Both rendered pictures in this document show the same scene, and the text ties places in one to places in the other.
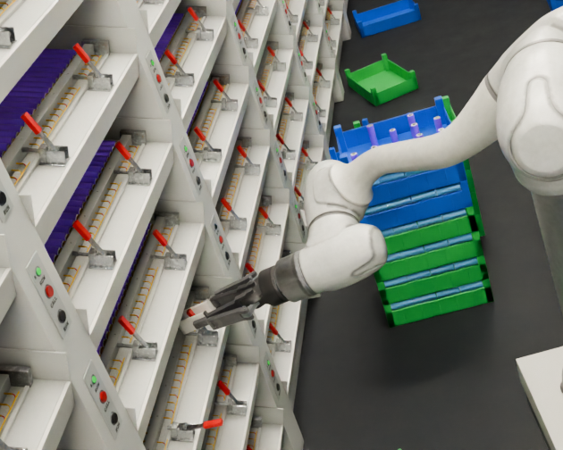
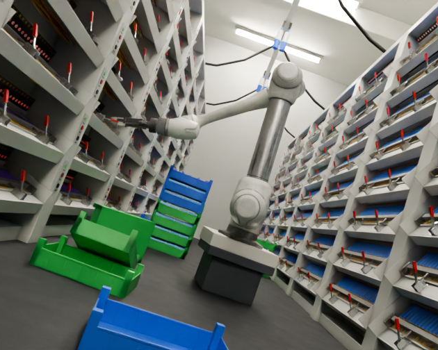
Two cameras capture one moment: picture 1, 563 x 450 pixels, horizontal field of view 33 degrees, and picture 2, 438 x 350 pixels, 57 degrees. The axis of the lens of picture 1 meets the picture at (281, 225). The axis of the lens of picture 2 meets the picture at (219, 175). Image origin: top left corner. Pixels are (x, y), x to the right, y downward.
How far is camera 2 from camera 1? 1.46 m
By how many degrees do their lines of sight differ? 39
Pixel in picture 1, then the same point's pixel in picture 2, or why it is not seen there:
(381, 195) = (174, 187)
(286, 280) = (161, 120)
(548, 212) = (272, 105)
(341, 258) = (185, 122)
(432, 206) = (188, 204)
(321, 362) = not seen: hidden behind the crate
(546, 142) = (289, 69)
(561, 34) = not seen: hidden behind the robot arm
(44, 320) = not seen: outside the picture
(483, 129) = (257, 98)
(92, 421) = (115, 32)
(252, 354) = (111, 169)
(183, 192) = (140, 95)
